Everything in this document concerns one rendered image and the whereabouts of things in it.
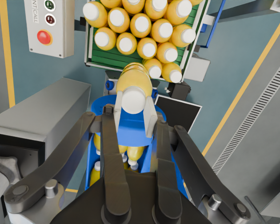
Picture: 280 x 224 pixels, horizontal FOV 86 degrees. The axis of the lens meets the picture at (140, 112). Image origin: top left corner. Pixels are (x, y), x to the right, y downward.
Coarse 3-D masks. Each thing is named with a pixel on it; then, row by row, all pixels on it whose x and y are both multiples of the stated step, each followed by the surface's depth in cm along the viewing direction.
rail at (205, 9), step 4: (208, 0) 52; (204, 4) 54; (208, 4) 52; (204, 8) 54; (204, 12) 54; (200, 16) 56; (204, 16) 54; (200, 20) 55; (200, 24) 55; (196, 28) 58; (200, 28) 56; (196, 32) 57; (196, 36) 57; (196, 40) 58; (192, 44) 59; (192, 48) 59; (188, 52) 62; (192, 52) 59; (188, 56) 61; (188, 60) 61; (184, 64) 64; (188, 64) 61; (184, 68) 63; (184, 72) 63; (180, 80) 65
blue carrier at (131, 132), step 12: (108, 96) 63; (96, 108) 51; (156, 108) 62; (120, 120) 47; (132, 120) 49; (120, 132) 45; (132, 132) 45; (144, 132) 46; (120, 144) 47; (132, 144) 47; (144, 144) 49; (96, 156) 76; (144, 156) 75; (144, 168) 56
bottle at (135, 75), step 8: (128, 64) 38; (136, 64) 35; (128, 72) 27; (136, 72) 27; (144, 72) 30; (120, 80) 27; (128, 80) 25; (136, 80) 25; (144, 80) 26; (120, 88) 26; (128, 88) 24; (144, 88) 25
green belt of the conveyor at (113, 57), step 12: (96, 0) 57; (192, 12) 60; (96, 48) 65; (180, 48) 66; (96, 60) 67; (108, 60) 67; (120, 60) 67; (132, 60) 67; (180, 60) 68; (120, 72) 71
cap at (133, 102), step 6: (126, 90) 24; (132, 90) 22; (138, 90) 23; (126, 96) 23; (132, 96) 23; (138, 96) 23; (144, 96) 23; (126, 102) 23; (132, 102) 23; (138, 102) 23; (144, 102) 23; (126, 108) 23; (132, 108) 23; (138, 108) 23
